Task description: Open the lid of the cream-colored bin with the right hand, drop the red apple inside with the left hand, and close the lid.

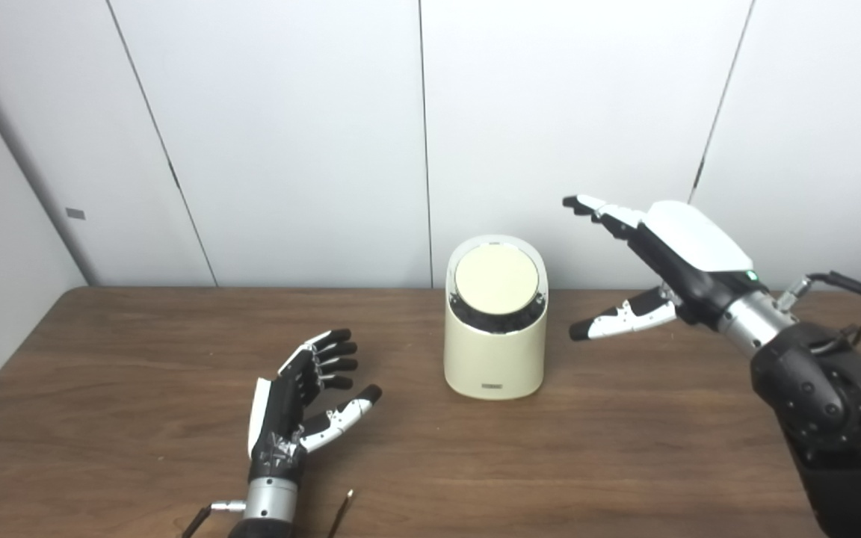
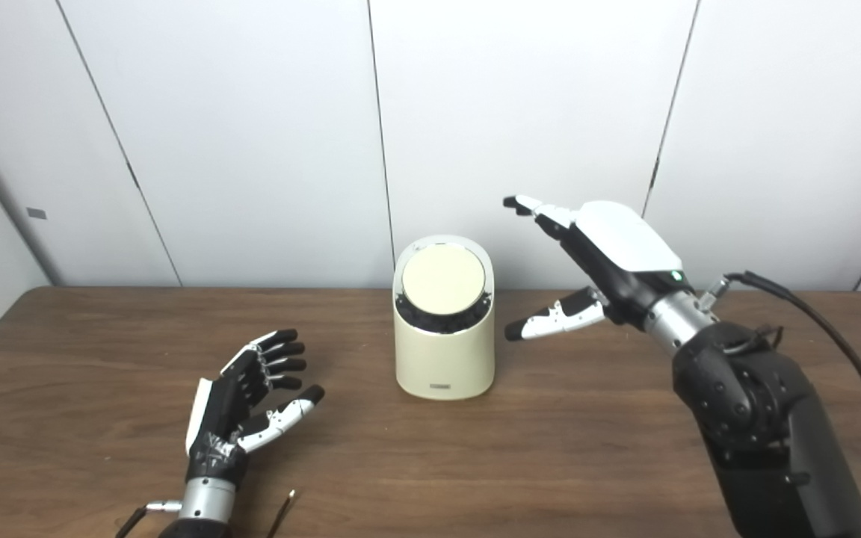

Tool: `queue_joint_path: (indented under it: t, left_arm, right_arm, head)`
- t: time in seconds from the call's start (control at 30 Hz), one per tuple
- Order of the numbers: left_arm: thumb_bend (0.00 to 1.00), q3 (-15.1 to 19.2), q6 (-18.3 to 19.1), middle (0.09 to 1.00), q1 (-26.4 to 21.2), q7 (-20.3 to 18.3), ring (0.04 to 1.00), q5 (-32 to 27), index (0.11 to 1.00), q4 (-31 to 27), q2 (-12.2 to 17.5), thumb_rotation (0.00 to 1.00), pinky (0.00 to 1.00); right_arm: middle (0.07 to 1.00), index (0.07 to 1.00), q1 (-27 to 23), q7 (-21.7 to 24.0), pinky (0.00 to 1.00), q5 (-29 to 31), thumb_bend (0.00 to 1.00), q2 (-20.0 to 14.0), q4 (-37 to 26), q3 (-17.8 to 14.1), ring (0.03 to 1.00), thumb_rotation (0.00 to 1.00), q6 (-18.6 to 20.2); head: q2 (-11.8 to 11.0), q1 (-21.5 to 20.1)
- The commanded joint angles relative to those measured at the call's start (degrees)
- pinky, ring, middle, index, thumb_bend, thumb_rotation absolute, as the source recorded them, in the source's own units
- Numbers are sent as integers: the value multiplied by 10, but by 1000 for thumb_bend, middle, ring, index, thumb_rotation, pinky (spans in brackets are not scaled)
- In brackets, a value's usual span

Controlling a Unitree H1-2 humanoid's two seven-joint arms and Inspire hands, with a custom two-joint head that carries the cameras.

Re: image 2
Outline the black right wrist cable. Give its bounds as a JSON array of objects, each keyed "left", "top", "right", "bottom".
[{"left": 700, "top": 271, "right": 861, "bottom": 538}]

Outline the cream-colored bin body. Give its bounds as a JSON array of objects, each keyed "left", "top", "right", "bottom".
[{"left": 392, "top": 235, "right": 496, "bottom": 401}]

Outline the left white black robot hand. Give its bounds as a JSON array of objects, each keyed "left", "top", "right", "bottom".
[{"left": 185, "top": 329, "right": 325, "bottom": 486}]

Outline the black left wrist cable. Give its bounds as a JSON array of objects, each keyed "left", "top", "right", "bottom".
[{"left": 115, "top": 501, "right": 182, "bottom": 538}]

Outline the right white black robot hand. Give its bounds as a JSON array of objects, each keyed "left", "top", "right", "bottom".
[{"left": 503, "top": 195, "right": 693, "bottom": 342}]

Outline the cream round bin lid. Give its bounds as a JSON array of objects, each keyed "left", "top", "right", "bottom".
[{"left": 401, "top": 244, "right": 487, "bottom": 315}]

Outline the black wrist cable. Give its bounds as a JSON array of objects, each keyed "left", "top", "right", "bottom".
[
  {"left": 700, "top": 271, "right": 861, "bottom": 538},
  {"left": 115, "top": 501, "right": 182, "bottom": 538}
]

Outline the thin dark loose cable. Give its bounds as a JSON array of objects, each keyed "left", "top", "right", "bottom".
[{"left": 266, "top": 489, "right": 298, "bottom": 538}]

